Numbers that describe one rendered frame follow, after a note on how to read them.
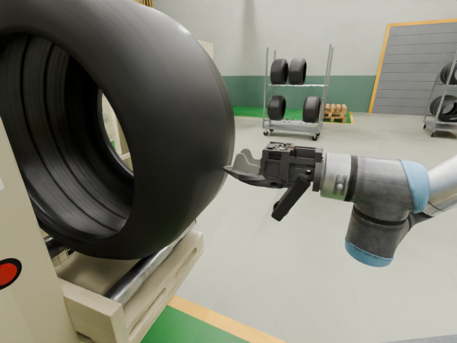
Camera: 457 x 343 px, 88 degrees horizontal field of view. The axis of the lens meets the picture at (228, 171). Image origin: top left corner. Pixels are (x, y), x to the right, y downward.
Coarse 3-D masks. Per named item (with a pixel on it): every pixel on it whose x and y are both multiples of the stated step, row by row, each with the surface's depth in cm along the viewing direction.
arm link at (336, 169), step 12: (336, 156) 44; (348, 156) 44; (324, 168) 44; (336, 168) 43; (348, 168) 42; (324, 180) 43; (336, 180) 42; (348, 180) 42; (324, 192) 44; (336, 192) 43
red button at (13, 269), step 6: (6, 264) 35; (12, 264) 35; (0, 270) 34; (6, 270) 34; (12, 270) 35; (0, 276) 34; (6, 276) 35; (12, 276) 35; (0, 282) 34; (6, 282) 35
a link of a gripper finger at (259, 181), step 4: (240, 176) 51; (244, 176) 50; (248, 176) 50; (252, 176) 49; (260, 176) 49; (240, 180) 51; (244, 180) 50; (248, 180) 49; (252, 180) 49; (256, 180) 48; (260, 180) 48; (264, 180) 48; (252, 184) 49; (256, 184) 48; (260, 184) 48; (264, 184) 48; (268, 184) 48; (272, 184) 49
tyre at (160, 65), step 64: (0, 0) 39; (64, 0) 35; (128, 0) 42; (0, 64) 55; (64, 64) 68; (128, 64) 35; (192, 64) 44; (64, 128) 76; (128, 128) 37; (192, 128) 40; (64, 192) 72; (128, 192) 83; (192, 192) 44; (128, 256) 51
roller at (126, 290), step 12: (180, 240) 67; (156, 252) 59; (168, 252) 62; (144, 264) 55; (156, 264) 58; (132, 276) 52; (144, 276) 54; (120, 288) 49; (132, 288) 50; (120, 300) 48
